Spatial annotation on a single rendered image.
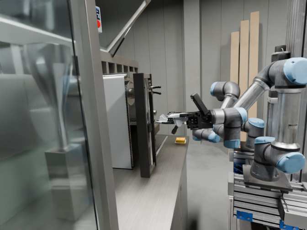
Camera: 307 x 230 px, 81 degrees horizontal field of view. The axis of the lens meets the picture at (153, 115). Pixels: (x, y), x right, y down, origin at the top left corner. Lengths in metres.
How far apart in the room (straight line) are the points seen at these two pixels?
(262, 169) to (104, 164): 1.00
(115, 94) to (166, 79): 3.37
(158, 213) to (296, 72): 0.81
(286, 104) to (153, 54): 3.76
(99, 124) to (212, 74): 3.85
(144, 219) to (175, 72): 3.75
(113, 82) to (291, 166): 0.96
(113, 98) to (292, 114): 0.88
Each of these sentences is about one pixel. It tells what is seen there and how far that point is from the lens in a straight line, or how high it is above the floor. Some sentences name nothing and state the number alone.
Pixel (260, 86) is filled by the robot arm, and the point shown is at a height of 1.34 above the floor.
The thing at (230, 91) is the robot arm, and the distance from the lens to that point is 1.37.
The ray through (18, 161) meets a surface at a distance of 0.23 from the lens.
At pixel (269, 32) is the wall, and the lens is 4.20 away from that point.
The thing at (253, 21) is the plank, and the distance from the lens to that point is 3.87.
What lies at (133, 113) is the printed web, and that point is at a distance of 1.17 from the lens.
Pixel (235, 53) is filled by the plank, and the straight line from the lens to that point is 3.72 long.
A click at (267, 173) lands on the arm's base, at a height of 0.86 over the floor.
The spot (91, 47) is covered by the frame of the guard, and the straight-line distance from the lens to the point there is 0.32.
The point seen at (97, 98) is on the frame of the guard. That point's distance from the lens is 0.32.
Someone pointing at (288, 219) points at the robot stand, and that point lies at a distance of 1.22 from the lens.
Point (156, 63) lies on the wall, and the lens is 4.43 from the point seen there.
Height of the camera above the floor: 1.39
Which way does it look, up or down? 10 degrees down
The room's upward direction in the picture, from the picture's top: 3 degrees counter-clockwise
